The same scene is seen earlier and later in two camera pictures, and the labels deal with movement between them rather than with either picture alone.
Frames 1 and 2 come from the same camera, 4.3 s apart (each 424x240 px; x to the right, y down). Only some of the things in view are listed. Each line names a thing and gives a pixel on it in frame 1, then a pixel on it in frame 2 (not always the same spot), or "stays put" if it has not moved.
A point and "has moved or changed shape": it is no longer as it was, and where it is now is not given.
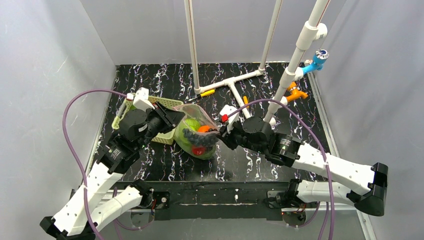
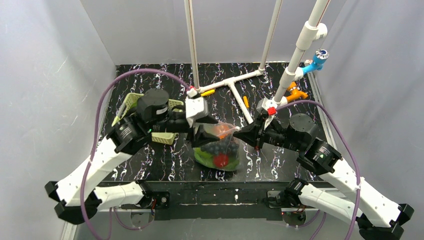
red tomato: (198, 150) -> (220, 160)
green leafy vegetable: (210, 152) -> (231, 165)
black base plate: (221, 200) stays put
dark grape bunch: (207, 140) has moved or changed shape
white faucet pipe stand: (312, 30) stays put
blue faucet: (320, 58) stays put
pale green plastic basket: (125, 104) stays put
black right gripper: (228, 133) -> (260, 133)
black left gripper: (168, 115) -> (195, 135)
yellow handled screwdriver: (204, 94) stays put
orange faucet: (296, 92) stays put
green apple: (180, 137) -> (204, 158)
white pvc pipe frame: (267, 46) stays put
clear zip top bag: (196, 135) has moved or changed shape
